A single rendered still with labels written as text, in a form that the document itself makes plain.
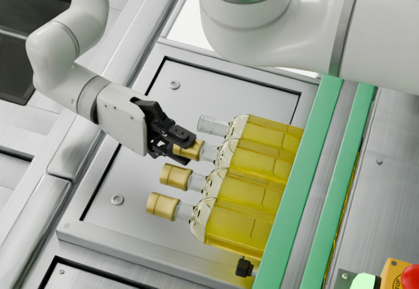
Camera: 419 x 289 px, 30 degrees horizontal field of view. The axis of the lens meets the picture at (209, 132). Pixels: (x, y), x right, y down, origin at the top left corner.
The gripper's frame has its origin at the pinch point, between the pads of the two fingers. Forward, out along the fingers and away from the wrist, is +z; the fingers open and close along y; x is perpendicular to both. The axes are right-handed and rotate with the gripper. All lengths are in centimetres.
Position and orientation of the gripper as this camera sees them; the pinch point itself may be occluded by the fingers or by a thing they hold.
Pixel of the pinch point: (181, 145)
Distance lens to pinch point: 125.0
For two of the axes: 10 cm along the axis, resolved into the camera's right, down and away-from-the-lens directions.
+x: 5.5, -6.3, 5.5
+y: 0.4, -6.4, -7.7
